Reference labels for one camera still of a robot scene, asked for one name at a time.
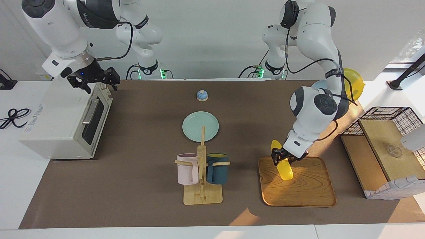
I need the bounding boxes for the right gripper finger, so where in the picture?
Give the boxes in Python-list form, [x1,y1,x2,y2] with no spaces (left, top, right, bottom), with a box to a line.
[101,67,121,92]
[67,76,92,94]

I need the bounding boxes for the yellow banana toy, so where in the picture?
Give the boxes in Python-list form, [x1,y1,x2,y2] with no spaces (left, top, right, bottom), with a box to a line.
[271,139,294,181]

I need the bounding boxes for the cream toaster oven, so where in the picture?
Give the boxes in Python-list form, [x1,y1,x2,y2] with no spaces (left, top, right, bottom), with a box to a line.
[19,81,113,160]

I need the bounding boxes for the wooden serving tray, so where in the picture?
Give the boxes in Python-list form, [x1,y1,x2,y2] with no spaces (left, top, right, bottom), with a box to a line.
[258,156,337,208]

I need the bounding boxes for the dark blue mug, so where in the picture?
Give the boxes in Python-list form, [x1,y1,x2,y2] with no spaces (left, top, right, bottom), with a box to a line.
[206,153,229,185]

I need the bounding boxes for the light blue plate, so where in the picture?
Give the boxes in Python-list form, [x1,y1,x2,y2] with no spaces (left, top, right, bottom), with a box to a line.
[311,80,329,92]

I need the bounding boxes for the wooden mug tree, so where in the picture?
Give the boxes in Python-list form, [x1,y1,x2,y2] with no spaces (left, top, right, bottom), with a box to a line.
[175,125,230,205]

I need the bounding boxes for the teal green plate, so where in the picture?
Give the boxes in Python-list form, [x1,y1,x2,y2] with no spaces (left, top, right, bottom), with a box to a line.
[182,111,220,142]

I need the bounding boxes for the pink mug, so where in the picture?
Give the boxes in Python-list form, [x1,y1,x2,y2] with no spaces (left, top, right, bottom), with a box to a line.
[177,153,200,185]

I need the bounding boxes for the yellow plate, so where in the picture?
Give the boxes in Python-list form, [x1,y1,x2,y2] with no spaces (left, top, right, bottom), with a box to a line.
[342,68,365,102]

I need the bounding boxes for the small clear glass object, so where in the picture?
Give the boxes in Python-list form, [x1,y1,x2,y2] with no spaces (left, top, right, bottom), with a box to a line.
[387,144,403,158]

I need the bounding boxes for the brown table mat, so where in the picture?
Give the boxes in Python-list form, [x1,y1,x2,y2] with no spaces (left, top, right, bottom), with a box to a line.
[19,80,402,229]

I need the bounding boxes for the white rounded object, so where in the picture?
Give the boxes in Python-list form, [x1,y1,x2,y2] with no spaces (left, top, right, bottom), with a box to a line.
[400,123,425,152]

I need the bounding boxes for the black angled stand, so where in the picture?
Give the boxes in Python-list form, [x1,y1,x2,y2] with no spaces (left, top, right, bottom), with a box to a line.
[387,53,425,90]

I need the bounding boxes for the black base cable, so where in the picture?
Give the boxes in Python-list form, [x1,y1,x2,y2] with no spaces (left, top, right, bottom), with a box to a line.
[238,50,269,79]
[126,64,140,80]

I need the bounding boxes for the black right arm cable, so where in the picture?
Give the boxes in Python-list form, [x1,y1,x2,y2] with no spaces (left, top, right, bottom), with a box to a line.
[96,21,134,61]

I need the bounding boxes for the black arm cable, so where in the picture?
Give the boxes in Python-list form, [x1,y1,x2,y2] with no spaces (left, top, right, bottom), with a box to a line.
[96,21,134,61]
[285,7,358,106]

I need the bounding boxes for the black coiled cable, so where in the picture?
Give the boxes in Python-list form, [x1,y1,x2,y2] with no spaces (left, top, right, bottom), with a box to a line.
[0,108,31,130]

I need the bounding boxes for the wooden shelf black wire basket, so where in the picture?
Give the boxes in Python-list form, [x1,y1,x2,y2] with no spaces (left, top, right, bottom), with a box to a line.
[340,106,425,199]

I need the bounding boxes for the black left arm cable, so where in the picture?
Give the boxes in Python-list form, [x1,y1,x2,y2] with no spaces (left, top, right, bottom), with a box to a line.
[285,7,358,106]

